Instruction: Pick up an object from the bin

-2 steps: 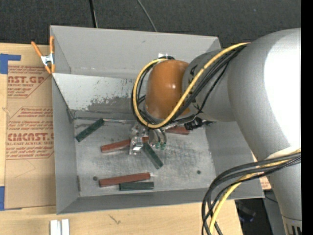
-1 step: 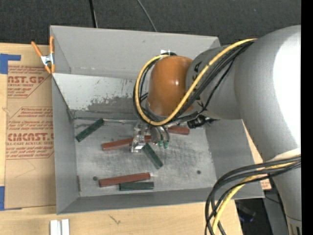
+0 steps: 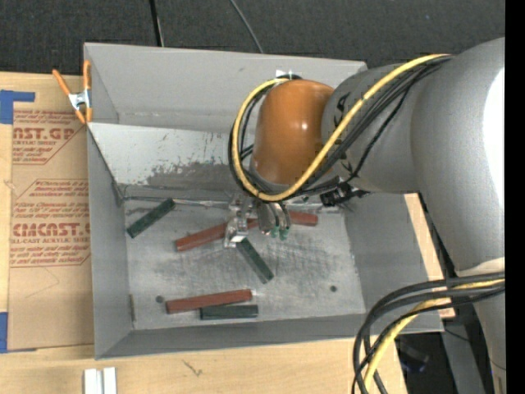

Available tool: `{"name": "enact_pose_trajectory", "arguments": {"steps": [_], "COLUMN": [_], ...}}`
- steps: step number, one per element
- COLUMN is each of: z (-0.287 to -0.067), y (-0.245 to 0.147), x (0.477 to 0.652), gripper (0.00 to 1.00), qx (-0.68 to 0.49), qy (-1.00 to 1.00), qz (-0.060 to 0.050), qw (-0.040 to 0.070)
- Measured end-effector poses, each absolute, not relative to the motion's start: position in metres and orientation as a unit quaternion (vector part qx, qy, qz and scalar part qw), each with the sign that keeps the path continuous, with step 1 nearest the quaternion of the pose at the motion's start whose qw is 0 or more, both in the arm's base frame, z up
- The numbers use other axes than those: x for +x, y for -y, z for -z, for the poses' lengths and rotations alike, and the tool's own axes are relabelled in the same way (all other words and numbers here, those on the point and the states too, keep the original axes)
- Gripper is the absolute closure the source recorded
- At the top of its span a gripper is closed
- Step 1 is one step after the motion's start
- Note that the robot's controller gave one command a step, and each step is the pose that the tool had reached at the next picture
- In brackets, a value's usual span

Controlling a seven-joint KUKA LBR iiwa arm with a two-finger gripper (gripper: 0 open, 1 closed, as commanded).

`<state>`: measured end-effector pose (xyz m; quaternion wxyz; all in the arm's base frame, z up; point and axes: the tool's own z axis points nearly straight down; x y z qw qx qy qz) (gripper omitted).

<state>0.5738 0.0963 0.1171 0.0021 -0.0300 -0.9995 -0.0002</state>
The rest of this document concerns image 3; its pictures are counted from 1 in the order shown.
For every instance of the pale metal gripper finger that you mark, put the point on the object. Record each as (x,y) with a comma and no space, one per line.
(243,211)
(234,236)

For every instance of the dark green flat block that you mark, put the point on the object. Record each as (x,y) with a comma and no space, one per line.
(229,312)
(257,263)
(150,218)

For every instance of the red-brown flat block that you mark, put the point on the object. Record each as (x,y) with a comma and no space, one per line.
(304,218)
(208,301)
(199,239)

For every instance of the grey metal bin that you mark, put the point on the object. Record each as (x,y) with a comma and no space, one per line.
(197,273)

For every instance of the brown cardboard board, red print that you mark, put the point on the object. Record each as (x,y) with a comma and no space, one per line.
(45,294)

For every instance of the black cylinder on white bracket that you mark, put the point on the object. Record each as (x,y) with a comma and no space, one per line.
(334,197)

